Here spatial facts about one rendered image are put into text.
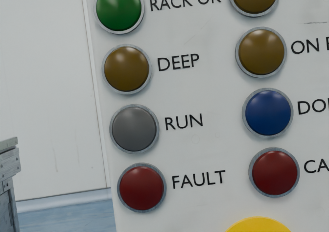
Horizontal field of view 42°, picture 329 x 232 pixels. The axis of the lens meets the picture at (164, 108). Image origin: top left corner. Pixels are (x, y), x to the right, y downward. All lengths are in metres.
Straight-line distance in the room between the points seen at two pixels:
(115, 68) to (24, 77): 3.85
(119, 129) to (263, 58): 0.09
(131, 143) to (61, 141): 3.82
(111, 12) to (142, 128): 0.07
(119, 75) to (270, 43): 0.09
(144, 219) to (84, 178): 3.83
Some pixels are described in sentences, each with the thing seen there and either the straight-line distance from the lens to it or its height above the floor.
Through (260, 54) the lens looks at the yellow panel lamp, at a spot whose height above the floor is 0.99.
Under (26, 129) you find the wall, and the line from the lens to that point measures 4.11.
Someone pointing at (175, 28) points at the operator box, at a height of 1.02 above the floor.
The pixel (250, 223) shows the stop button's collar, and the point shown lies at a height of 0.89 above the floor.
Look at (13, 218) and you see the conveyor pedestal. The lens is 1.88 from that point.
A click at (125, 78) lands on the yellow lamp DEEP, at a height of 0.99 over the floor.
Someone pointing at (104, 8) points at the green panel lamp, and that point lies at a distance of 0.26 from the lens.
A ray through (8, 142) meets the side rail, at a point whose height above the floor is 0.84.
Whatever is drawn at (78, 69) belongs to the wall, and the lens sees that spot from 4.03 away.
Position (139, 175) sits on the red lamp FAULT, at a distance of 0.25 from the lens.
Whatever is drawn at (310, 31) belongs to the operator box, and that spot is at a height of 1.00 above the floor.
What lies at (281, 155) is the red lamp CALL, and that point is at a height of 0.93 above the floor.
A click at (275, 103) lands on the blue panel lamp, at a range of 0.25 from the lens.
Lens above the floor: 0.98
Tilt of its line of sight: 3 degrees down
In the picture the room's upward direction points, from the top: 7 degrees counter-clockwise
